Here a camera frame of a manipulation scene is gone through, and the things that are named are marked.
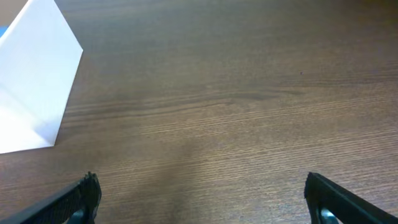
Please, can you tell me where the pink open box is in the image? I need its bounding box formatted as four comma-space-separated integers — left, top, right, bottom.
1, 0, 83, 154

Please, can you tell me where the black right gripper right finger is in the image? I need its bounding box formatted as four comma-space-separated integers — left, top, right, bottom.
304, 172, 397, 224

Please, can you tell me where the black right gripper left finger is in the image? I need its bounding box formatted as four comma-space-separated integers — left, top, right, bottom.
1, 172, 101, 224

